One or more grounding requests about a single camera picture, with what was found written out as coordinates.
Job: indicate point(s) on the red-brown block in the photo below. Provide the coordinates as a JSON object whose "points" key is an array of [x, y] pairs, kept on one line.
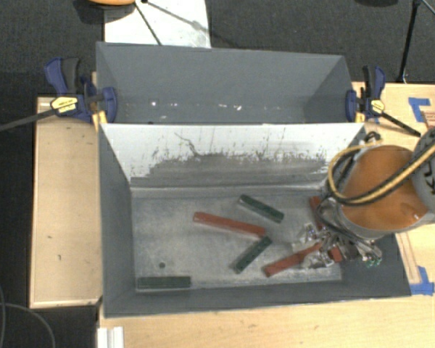
{"points": [[284, 262], [228, 224]]}

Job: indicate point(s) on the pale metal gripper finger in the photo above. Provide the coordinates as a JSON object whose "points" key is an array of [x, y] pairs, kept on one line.
{"points": [[316, 261], [307, 235]]}

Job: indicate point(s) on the pale wood board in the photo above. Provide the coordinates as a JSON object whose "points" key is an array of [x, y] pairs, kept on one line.
{"points": [[65, 209]]}

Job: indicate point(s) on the grey metal bin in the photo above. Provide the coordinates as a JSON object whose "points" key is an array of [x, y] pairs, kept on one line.
{"points": [[210, 85]]}

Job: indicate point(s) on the dark green flat block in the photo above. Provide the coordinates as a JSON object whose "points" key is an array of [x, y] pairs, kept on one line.
{"points": [[164, 282], [261, 209], [252, 254]]}

